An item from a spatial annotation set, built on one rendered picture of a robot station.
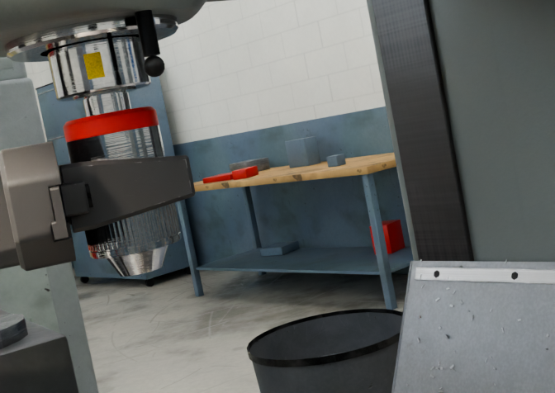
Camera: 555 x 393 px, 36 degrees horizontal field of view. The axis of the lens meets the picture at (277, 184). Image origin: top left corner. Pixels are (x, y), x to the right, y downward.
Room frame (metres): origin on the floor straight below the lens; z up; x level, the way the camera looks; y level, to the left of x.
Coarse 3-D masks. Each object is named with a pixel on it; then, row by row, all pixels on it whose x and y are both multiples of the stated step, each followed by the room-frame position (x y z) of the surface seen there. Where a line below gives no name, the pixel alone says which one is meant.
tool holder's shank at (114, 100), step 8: (120, 88) 0.42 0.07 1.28; (128, 88) 0.43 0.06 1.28; (80, 96) 0.42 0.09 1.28; (88, 96) 0.42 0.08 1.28; (96, 96) 0.43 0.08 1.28; (104, 96) 0.43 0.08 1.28; (112, 96) 0.43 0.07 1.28; (120, 96) 0.43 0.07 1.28; (128, 96) 0.44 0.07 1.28; (88, 104) 0.43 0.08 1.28; (96, 104) 0.43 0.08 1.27; (104, 104) 0.43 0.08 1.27; (112, 104) 0.43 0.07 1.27; (120, 104) 0.43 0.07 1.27; (128, 104) 0.43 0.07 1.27; (88, 112) 0.43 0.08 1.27; (96, 112) 0.43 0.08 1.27; (104, 112) 0.43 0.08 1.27
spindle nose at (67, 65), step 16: (64, 48) 0.42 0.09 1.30; (80, 48) 0.41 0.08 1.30; (96, 48) 0.41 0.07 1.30; (112, 48) 0.42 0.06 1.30; (128, 48) 0.42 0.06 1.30; (64, 64) 0.42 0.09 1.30; (80, 64) 0.41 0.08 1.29; (112, 64) 0.42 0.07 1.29; (128, 64) 0.42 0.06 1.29; (64, 80) 0.42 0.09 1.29; (80, 80) 0.41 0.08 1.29; (96, 80) 0.41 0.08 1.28; (112, 80) 0.42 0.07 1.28; (128, 80) 0.42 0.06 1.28; (144, 80) 0.43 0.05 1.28; (64, 96) 0.42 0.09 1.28
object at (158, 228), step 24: (72, 144) 0.42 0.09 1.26; (96, 144) 0.41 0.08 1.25; (120, 144) 0.41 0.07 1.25; (144, 144) 0.42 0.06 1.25; (144, 216) 0.42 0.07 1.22; (168, 216) 0.43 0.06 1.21; (96, 240) 0.42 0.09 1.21; (120, 240) 0.41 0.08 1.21; (144, 240) 0.42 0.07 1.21; (168, 240) 0.42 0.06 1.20
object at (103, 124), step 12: (144, 108) 0.43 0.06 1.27; (84, 120) 0.42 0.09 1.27; (96, 120) 0.41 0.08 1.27; (108, 120) 0.41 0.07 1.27; (120, 120) 0.42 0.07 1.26; (132, 120) 0.42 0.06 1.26; (144, 120) 0.42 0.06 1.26; (156, 120) 0.43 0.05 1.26; (72, 132) 0.42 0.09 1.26; (84, 132) 0.42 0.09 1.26; (96, 132) 0.41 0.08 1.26; (108, 132) 0.41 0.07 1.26
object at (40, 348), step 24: (0, 312) 0.78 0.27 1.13; (0, 336) 0.62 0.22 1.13; (24, 336) 0.64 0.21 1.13; (48, 336) 0.63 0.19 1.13; (0, 360) 0.60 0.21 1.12; (24, 360) 0.60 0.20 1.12; (48, 360) 0.61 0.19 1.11; (0, 384) 0.60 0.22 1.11; (24, 384) 0.60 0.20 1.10; (48, 384) 0.61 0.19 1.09; (72, 384) 0.62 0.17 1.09
